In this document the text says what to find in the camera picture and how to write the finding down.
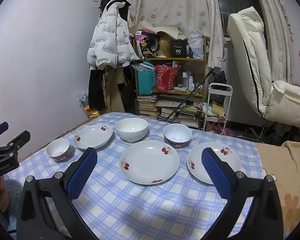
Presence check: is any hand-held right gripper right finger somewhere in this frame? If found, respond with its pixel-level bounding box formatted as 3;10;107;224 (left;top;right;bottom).
201;148;284;240

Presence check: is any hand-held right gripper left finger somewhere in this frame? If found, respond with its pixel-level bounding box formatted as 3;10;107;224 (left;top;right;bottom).
16;147;98;240

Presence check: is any medium cherry print plate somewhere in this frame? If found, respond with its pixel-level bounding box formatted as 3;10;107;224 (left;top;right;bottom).
187;142;241;185

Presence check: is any small red patterned bowl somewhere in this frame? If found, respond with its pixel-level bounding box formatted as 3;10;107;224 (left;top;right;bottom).
46;138;71;163
163;123;192;149

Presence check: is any small cherry print plate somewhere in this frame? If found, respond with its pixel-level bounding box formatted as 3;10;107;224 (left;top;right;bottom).
73;124;114;150

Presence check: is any large plain white bowl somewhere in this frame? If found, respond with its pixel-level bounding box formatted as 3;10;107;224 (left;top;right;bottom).
115;118;149;143

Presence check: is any large cherry print plate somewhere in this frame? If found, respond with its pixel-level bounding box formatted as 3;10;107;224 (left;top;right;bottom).
119;140;180;185

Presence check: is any person's left hand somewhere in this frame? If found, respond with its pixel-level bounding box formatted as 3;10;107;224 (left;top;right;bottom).
0;176;10;216

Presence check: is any person's blue fleece clothing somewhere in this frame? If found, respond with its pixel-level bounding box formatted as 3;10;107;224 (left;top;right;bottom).
4;179;23;233

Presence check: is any yellow bag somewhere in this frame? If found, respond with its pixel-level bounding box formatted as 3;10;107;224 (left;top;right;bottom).
84;105;100;118

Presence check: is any blue plaid bed sheet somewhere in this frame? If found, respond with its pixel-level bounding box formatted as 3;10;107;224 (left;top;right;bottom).
4;112;268;240

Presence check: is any beige flower blanket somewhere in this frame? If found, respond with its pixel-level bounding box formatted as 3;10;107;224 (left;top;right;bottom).
255;141;300;235

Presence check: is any pile of flat books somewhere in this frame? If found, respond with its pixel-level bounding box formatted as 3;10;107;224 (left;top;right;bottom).
156;100;200;128

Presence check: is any white utility cart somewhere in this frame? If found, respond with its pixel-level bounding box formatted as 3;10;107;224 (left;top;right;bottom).
200;83;233;134

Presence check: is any thin dark pole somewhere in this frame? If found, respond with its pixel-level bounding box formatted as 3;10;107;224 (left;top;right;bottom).
162;69;214;123

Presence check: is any black hanging garment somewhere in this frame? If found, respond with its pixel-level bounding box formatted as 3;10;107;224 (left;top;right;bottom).
88;67;108;112

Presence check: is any tan hanging garment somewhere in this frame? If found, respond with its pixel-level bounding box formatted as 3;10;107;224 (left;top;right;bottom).
102;67;126;113

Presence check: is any stack of old books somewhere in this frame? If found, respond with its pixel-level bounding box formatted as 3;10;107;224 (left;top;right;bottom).
137;95;158;118

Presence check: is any row of white bottles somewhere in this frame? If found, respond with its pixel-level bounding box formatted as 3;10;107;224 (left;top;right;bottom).
182;71;204;92

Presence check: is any red patterned bag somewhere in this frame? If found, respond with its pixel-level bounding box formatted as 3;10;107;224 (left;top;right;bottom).
155;64;180;92

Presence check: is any teal shopping bag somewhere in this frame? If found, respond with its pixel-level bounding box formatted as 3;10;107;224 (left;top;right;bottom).
136;61;157;95

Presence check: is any yellow wooden shelf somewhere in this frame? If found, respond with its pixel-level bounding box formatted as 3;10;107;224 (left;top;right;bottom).
132;36;208;128

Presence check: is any black labelled box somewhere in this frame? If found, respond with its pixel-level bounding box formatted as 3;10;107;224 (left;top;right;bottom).
170;39;188;58

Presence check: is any white puffer jacket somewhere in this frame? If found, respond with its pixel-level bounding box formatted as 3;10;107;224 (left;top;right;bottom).
87;1;140;70

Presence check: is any white plastic bag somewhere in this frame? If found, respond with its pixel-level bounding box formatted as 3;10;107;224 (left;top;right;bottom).
187;26;205;59

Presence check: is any purple patterned bag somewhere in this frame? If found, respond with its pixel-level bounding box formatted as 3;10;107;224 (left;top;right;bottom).
135;29;160;58

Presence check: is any floral curtain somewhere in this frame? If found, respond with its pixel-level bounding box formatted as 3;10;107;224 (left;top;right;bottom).
129;0;225;68
251;0;297;85

